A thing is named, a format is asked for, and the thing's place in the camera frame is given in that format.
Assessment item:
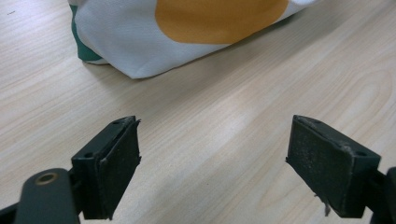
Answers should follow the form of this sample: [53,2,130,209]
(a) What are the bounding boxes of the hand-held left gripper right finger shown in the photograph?
[285,114,382,218]

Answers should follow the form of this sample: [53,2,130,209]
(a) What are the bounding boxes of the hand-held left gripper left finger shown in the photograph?
[70,115,142,221]

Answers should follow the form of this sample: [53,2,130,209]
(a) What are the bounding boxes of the white cloth bag with patches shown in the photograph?
[67,0,318,80]

